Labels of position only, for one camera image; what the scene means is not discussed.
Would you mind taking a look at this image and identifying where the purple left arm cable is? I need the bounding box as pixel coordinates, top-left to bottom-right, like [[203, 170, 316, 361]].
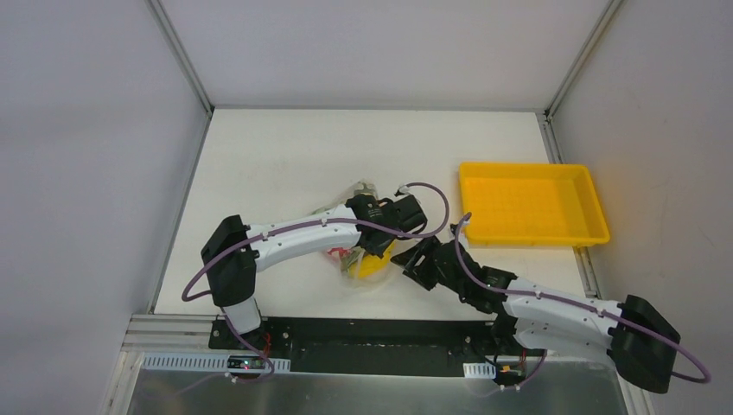
[[181, 182, 451, 385]]

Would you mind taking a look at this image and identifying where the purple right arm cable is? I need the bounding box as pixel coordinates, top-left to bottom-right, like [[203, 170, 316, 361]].
[[453, 212, 712, 385]]

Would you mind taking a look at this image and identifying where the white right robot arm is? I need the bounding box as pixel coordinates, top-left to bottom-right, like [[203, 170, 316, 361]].
[[391, 237, 680, 394]]

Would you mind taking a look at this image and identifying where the clear zip top bag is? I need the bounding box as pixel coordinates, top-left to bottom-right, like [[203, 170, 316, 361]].
[[312, 180, 396, 290]]

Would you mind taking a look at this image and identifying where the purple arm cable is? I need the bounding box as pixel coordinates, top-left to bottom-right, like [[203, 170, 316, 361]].
[[453, 212, 712, 385], [181, 182, 451, 385]]

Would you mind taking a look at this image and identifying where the red fake food ball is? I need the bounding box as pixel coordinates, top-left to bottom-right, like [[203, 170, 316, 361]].
[[326, 247, 353, 267]]

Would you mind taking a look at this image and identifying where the yellow plastic tray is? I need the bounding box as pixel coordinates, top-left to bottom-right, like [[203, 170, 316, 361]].
[[458, 162, 610, 247]]

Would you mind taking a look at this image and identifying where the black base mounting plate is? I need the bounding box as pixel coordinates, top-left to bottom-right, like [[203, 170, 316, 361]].
[[245, 317, 542, 378]]

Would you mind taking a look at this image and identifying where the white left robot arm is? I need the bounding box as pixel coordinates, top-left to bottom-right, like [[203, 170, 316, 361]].
[[201, 194, 428, 350]]

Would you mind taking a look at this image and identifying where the aluminium frame rail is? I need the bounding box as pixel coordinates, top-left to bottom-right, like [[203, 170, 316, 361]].
[[144, 1, 215, 315]]

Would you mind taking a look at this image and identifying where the yellow fake corn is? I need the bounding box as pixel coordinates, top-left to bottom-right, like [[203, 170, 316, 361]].
[[354, 242, 395, 279]]

